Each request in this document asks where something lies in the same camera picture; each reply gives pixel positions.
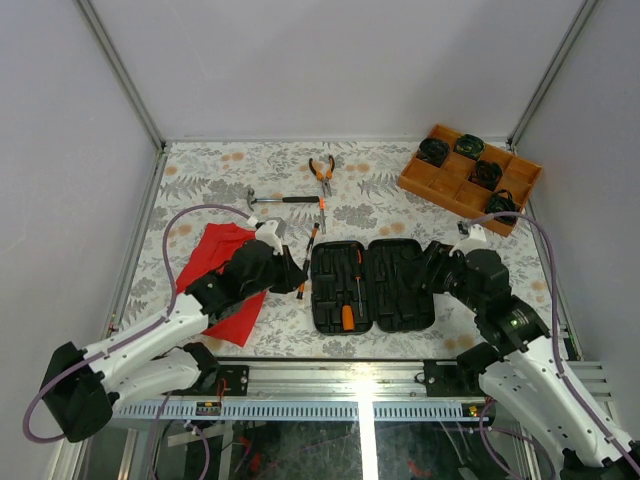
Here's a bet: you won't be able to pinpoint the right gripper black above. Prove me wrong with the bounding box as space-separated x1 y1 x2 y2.
395 240 482 312

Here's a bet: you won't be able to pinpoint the small black orange screwdriver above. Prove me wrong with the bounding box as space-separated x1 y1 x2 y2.
296 282 306 300

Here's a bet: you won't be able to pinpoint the black orange screwdriver large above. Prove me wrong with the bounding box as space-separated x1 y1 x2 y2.
350 244 364 317

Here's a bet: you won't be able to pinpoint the black plastic tool case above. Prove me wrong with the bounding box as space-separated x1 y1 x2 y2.
309 238 435 336

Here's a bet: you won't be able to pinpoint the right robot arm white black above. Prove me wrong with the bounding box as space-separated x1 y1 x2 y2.
417 241 639 479

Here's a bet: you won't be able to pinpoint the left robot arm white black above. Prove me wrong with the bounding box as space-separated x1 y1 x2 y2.
41 240 307 443

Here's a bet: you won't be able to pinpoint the thin black precision screwdriver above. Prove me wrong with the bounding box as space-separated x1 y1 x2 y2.
303 222 320 272

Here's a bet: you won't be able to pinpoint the small orange tipped precision screwdriver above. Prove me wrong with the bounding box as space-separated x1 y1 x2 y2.
318 197 326 235

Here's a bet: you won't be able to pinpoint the red cloth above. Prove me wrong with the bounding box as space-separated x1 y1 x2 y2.
175 223 266 347

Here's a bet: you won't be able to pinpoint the small hammer black grip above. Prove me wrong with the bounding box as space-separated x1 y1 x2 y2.
246 187 320 211

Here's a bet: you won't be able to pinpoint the orange wooden divided tray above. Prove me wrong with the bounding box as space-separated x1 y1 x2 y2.
397 124 542 237

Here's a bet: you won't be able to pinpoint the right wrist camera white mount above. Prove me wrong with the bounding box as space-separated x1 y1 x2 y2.
449 221 487 257

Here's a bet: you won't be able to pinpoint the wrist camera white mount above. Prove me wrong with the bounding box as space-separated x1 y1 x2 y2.
247 216 286 255
449 221 487 257

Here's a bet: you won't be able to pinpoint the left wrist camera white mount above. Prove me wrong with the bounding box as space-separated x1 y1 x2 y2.
247 216 286 255

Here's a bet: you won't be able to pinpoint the rolled green strap right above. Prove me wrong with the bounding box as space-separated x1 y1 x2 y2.
483 189 522 224

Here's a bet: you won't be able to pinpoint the rolled green strap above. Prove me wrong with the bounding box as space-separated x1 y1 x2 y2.
453 133 486 160
483 189 522 224

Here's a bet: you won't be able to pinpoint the orange handled pliers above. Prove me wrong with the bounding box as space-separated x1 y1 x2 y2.
308 155 335 197

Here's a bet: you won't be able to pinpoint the rolled dark strap middle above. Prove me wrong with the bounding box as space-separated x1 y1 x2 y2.
468 159 504 189

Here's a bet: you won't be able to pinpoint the aluminium frame rail front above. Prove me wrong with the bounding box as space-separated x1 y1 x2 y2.
74 357 614 424

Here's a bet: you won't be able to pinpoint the rolled green strap top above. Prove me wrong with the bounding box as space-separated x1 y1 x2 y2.
453 133 486 160

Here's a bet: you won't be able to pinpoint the rolled dark strap top-left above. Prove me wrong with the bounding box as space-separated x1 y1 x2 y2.
418 137 450 165

